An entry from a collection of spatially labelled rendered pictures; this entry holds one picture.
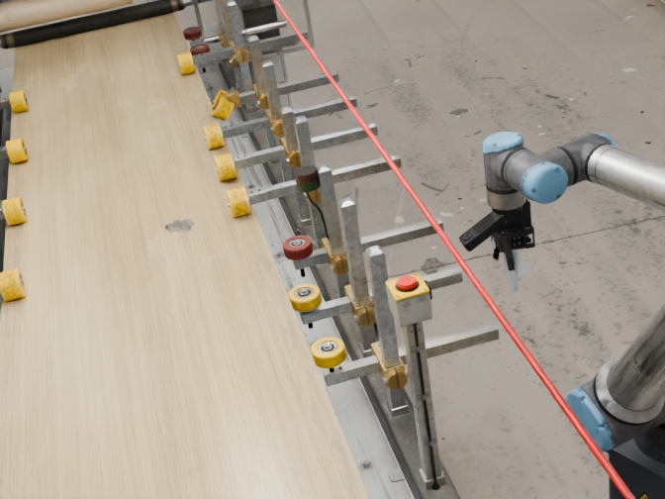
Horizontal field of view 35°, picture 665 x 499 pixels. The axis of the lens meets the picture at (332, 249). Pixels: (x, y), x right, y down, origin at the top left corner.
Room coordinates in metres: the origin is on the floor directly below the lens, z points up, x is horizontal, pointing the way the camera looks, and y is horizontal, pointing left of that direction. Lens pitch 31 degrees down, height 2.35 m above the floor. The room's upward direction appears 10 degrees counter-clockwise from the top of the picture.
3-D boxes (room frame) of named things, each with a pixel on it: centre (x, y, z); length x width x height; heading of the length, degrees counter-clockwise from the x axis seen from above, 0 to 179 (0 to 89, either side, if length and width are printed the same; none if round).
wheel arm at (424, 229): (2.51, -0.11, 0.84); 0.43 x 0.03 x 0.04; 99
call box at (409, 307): (1.70, -0.13, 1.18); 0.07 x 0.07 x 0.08; 9
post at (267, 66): (3.19, 0.11, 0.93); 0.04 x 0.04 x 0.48; 9
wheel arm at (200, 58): (3.98, 0.20, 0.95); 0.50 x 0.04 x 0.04; 99
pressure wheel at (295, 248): (2.48, 0.09, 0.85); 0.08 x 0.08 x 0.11
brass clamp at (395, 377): (1.98, -0.09, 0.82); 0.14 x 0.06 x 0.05; 9
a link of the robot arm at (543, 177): (1.99, -0.47, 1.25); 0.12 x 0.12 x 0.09; 22
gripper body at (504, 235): (2.10, -0.42, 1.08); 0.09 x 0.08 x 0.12; 95
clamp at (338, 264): (2.47, -0.01, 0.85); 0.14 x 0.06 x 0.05; 9
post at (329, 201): (2.45, -0.01, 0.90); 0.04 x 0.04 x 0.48; 9
